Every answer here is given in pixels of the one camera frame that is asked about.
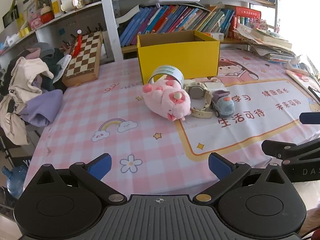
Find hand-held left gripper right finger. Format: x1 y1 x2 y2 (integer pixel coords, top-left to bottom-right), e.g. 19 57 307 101
196 152 290 204

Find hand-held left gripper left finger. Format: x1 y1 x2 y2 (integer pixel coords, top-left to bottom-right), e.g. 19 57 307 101
32 153 127 204

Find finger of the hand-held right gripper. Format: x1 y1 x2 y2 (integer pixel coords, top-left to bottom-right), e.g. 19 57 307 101
299 112 320 125
261 137 320 160

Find beige wristwatch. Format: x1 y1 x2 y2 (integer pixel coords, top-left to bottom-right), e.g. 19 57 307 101
184 78 227 119

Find pink plush pig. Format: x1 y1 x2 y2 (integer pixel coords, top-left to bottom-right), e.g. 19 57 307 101
142 79 192 122

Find grey packing tape roll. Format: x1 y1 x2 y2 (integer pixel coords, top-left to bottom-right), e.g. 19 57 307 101
149 65 185 85

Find yellow cardboard box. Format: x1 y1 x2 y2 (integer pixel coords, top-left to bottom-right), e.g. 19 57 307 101
137 30 220 85

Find pink picture book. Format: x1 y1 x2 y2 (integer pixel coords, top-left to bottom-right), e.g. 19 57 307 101
285 69 320 93

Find white blue gadget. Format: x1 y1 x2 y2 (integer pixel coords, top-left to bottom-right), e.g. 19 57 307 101
286 55 310 75

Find grey blue toy car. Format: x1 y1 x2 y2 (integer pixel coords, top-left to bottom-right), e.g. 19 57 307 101
210 90 236 117

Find lavender garment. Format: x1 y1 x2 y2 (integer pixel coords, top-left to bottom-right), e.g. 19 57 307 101
19 89 63 127

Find pile of books and papers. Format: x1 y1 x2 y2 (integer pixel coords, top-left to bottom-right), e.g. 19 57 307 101
234 22 297 63

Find blue water jug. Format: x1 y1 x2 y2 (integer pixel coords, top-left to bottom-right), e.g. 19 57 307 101
1 165 28 198

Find wooden chessboard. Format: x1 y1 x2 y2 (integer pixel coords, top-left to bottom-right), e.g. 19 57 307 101
62 31 103 87

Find red thick book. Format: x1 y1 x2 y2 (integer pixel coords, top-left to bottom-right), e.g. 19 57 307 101
234 6 262 39

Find red tassel ornament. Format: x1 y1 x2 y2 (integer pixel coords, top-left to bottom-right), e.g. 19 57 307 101
72 29 83 57

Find grey garment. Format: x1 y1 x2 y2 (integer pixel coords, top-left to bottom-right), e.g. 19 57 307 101
24 42 55 59

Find white wooden bookshelf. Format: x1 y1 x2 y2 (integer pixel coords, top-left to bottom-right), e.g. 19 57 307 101
0 0 279 63

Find white bent book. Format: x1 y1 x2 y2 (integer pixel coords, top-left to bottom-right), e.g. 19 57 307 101
117 4 140 25

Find row of leaning books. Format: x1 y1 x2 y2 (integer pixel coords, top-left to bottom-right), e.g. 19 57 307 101
119 4 237 47

